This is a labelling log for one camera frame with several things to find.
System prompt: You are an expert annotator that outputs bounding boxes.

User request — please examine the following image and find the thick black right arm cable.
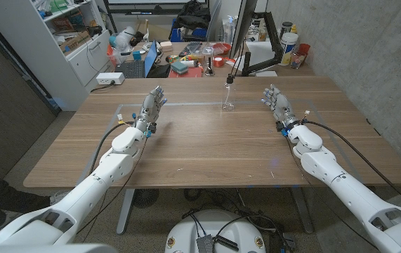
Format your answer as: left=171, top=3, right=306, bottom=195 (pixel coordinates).
left=303, top=119, right=401, bottom=214

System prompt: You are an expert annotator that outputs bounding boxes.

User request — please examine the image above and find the black jacket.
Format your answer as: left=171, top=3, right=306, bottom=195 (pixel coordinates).
left=169, top=0, right=212, bottom=31

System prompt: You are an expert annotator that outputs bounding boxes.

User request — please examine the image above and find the white lidded canister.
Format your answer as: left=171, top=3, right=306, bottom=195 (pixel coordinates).
left=279, top=32, right=299, bottom=67

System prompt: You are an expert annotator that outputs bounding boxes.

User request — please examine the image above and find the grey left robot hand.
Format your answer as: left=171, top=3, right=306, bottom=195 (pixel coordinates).
left=133, top=85, right=169, bottom=136

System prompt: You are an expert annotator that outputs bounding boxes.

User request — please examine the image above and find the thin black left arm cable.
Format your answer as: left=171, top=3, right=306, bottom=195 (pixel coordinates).
left=76, top=138, right=149, bottom=235

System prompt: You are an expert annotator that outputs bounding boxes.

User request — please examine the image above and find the clear dispenser bottle black pump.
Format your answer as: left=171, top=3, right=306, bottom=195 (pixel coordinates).
left=221, top=74, right=237, bottom=112

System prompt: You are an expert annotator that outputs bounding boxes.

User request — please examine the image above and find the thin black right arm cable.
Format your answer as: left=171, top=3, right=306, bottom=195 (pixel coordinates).
left=285, top=136, right=381, bottom=251

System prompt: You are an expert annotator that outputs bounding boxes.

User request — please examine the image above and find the person's dark clothed leg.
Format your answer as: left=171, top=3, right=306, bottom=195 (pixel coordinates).
left=0, top=169, right=52, bottom=231

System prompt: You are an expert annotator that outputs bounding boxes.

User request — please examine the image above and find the cardboard box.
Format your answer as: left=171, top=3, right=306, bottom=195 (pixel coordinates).
left=58, top=30, right=92, bottom=54

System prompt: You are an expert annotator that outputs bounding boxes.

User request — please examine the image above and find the red bowl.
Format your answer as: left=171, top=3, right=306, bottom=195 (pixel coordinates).
left=212, top=42, right=232, bottom=56

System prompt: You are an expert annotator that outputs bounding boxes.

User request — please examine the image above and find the clear pump bottle blue label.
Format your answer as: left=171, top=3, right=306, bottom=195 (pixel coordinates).
left=223, top=15, right=238, bottom=45

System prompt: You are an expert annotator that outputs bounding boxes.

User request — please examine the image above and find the black flat connector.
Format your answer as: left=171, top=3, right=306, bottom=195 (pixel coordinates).
left=213, top=235, right=240, bottom=252

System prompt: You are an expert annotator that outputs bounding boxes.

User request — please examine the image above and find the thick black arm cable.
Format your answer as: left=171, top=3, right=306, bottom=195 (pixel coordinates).
left=88, top=121, right=136, bottom=176
left=303, top=119, right=401, bottom=214

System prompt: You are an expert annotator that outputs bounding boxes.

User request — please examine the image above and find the open laptop blue screen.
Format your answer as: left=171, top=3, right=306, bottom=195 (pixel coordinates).
left=115, top=39, right=159, bottom=79

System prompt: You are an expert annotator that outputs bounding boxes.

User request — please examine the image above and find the glass with small items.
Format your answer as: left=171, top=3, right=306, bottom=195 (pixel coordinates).
left=289, top=51, right=305, bottom=70

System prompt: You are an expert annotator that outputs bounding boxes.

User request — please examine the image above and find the white shelf cabinet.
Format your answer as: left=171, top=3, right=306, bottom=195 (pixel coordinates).
left=0, top=0, right=115, bottom=112

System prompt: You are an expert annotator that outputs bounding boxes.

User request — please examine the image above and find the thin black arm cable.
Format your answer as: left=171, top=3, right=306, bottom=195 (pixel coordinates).
left=76, top=138, right=149, bottom=235
left=285, top=136, right=381, bottom=251

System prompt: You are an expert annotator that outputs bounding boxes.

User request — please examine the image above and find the red desk mat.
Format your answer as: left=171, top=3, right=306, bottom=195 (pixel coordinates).
left=167, top=66, right=204, bottom=79

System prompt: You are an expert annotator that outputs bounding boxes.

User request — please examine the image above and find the teal box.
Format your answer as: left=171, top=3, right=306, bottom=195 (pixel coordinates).
left=170, top=60, right=190, bottom=76

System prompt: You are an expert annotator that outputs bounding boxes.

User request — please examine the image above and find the clear glass jar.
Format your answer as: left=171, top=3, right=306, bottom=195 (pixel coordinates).
left=202, top=46, right=216, bottom=77

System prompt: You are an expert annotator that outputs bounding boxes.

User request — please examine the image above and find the black lidded canister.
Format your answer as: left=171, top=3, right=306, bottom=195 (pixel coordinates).
left=280, top=21, right=294, bottom=40

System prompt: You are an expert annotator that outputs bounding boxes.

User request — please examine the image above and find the black computer monitor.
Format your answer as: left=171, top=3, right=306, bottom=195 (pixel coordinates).
left=228, top=0, right=259, bottom=59

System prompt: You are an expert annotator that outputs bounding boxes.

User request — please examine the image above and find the red cup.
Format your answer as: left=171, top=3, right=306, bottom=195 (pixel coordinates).
left=297, top=43, right=311, bottom=58

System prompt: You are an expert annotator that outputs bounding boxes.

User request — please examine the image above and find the grey table leg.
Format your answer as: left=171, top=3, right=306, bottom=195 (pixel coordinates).
left=289, top=186, right=315, bottom=235
left=116, top=188, right=136, bottom=235

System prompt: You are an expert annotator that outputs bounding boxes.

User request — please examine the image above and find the white robot torso base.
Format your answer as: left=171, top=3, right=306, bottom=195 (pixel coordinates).
left=164, top=209, right=268, bottom=253

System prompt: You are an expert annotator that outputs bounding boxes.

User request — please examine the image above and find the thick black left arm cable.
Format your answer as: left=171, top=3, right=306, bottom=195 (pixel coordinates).
left=88, top=121, right=136, bottom=176

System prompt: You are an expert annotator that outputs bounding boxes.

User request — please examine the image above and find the white plastic bag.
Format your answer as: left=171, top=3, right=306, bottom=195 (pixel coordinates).
left=109, top=25, right=136, bottom=58

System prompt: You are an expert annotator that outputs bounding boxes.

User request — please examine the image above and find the black round floor fan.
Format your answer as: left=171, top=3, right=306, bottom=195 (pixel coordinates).
left=132, top=188, right=160, bottom=209

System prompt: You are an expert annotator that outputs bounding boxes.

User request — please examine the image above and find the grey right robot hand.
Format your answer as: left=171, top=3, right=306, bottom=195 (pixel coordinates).
left=261, top=84, right=301, bottom=136

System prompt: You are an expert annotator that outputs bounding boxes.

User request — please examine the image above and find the white power strip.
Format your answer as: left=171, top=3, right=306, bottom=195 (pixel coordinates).
left=96, top=72, right=126, bottom=86

